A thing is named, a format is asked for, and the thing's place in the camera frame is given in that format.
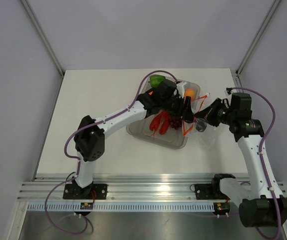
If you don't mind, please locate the aluminium frame post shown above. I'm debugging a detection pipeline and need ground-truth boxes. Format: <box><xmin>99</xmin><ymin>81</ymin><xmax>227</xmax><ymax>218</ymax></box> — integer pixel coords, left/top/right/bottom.
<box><xmin>236</xmin><ymin>0</ymin><xmax>283</xmax><ymax>78</ymax></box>
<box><xmin>19</xmin><ymin>0</ymin><xmax>65</xmax><ymax>79</ymax></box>

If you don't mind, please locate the white slotted cable duct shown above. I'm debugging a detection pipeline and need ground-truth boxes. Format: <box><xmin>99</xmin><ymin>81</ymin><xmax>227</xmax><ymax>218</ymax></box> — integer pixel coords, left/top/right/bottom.
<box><xmin>27</xmin><ymin>201</ymin><xmax>215</xmax><ymax>213</ymax></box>

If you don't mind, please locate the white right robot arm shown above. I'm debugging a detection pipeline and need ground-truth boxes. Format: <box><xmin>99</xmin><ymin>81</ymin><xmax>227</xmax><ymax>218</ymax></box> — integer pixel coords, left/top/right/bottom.
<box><xmin>194</xmin><ymin>92</ymin><xmax>287</xmax><ymax>228</ymax></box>

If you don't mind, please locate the green bell pepper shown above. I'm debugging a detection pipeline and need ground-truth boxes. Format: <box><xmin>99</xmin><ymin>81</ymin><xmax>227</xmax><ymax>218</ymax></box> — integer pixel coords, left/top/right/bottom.
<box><xmin>149</xmin><ymin>74</ymin><xmax>166</xmax><ymax>88</ymax></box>

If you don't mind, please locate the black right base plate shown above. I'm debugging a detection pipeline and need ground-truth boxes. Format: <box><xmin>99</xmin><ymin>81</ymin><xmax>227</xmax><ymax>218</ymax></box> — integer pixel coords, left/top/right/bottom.
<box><xmin>194</xmin><ymin>183</ymin><xmax>227</xmax><ymax>200</ymax></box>

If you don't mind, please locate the aluminium mounting rail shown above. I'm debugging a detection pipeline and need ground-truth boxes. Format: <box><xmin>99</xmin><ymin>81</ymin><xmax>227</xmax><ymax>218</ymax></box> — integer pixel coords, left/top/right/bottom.
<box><xmin>15</xmin><ymin>173</ymin><xmax>287</xmax><ymax>203</ymax></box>

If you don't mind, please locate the clear grey plastic tray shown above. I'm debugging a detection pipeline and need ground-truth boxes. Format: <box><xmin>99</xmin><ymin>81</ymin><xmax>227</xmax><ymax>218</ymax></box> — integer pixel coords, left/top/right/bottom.
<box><xmin>126</xmin><ymin>79</ymin><xmax>201</xmax><ymax>149</ymax></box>

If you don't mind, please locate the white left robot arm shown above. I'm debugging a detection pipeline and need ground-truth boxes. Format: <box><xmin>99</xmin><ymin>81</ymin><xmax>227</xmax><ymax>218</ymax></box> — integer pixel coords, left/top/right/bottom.
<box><xmin>63</xmin><ymin>78</ymin><xmax>198</xmax><ymax>200</ymax></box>

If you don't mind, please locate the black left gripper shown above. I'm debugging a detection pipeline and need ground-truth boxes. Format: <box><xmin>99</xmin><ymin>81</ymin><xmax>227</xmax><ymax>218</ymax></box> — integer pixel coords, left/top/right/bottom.
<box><xmin>160</xmin><ymin>95</ymin><xmax>195</xmax><ymax>122</ymax></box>

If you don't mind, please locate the red plastic lobster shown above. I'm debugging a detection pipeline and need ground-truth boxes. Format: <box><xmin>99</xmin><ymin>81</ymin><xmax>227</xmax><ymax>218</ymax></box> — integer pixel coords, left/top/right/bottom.
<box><xmin>149</xmin><ymin>111</ymin><xmax>170</xmax><ymax>138</ymax></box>

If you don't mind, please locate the peach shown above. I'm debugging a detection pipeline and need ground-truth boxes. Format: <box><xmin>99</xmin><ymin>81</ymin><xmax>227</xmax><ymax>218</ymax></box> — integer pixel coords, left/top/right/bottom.
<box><xmin>184</xmin><ymin>88</ymin><xmax>196</xmax><ymax>100</ymax></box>

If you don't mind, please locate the left aluminium frame post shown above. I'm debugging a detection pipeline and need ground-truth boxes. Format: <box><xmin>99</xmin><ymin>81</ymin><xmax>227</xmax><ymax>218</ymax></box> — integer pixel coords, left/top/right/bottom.
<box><xmin>19</xmin><ymin>0</ymin><xmax>65</xmax><ymax>79</ymax></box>

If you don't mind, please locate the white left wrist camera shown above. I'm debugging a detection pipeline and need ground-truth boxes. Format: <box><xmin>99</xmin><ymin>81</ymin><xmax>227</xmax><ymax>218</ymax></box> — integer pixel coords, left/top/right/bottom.
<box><xmin>176</xmin><ymin>81</ymin><xmax>190</xmax><ymax>98</ymax></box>

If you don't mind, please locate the clear zip top bag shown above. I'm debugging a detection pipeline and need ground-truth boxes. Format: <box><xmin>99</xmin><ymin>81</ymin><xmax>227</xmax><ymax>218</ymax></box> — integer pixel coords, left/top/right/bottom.
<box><xmin>182</xmin><ymin>92</ymin><xmax>224</xmax><ymax>150</ymax></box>

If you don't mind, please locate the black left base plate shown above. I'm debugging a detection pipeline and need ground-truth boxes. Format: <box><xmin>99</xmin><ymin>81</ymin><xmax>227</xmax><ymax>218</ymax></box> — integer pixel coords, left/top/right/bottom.
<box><xmin>62</xmin><ymin>183</ymin><xmax>108</xmax><ymax>200</ymax></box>

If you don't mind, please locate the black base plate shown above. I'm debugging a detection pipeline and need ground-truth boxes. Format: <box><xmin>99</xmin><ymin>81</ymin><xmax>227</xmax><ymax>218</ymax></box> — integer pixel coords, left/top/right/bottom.
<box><xmin>194</xmin><ymin>183</ymin><xmax>227</xmax><ymax>200</ymax></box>
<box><xmin>62</xmin><ymin>183</ymin><xmax>108</xmax><ymax>200</ymax></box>

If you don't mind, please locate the right aluminium frame post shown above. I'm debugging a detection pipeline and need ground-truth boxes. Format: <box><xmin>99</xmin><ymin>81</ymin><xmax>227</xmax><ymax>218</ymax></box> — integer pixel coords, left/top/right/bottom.
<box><xmin>236</xmin><ymin>0</ymin><xmax>283</xmax><ymax>78</ymax></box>

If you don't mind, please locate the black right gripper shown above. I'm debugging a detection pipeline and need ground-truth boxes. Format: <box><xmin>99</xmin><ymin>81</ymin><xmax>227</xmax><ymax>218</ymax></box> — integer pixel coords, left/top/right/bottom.
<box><xmin>194</xmin><ymin>98</ymin><xmax>236</xmax><ymax>128</ymax></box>

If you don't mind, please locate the purple grape bunch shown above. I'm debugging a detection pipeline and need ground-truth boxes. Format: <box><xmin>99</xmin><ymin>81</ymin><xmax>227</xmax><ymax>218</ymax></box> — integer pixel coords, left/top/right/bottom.
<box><xmin>169</xmin><ymin>117</ymin><xmax>183</xmax><ymax>130</ymax></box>

